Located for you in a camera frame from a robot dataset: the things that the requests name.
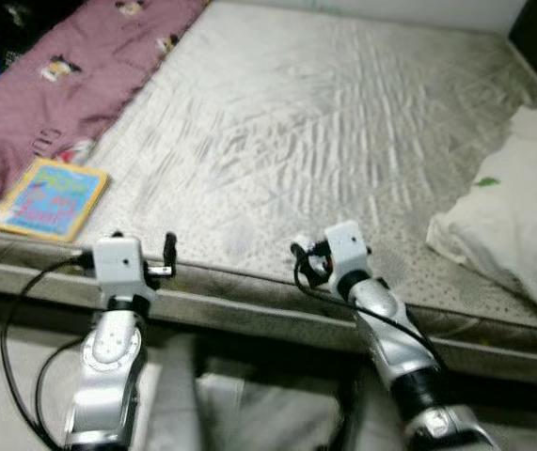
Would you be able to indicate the grey quilted mattress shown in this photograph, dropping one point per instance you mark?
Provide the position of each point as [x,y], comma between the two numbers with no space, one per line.
[324,122]

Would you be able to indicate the yellow blue children's book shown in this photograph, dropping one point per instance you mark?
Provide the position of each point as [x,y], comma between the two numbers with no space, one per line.
[50,199]

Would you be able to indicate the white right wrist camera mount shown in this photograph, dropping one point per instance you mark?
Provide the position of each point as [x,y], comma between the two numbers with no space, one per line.
[348,249]

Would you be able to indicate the grey left robot leg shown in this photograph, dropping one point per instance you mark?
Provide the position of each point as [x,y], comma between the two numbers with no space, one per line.
[169,395]

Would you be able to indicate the white pillow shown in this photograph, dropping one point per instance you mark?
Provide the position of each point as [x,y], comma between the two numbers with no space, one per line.
[522,207]

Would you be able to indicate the mauve cartoon print blanket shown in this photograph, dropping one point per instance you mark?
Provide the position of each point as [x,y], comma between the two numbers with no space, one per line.
[61,75]

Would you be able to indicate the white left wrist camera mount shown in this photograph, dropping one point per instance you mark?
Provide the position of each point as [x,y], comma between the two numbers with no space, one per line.
[118,268]

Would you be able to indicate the dark bed base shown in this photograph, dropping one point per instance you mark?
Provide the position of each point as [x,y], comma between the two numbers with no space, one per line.
[249,331]

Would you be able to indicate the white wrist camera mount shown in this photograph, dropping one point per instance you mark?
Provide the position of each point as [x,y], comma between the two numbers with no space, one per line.
[118,268]
[348,249]

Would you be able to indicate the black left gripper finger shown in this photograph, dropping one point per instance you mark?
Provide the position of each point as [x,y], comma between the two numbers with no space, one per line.
[116,234]
[169,251]

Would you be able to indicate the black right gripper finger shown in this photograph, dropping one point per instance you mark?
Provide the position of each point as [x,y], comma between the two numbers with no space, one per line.
[300,253]

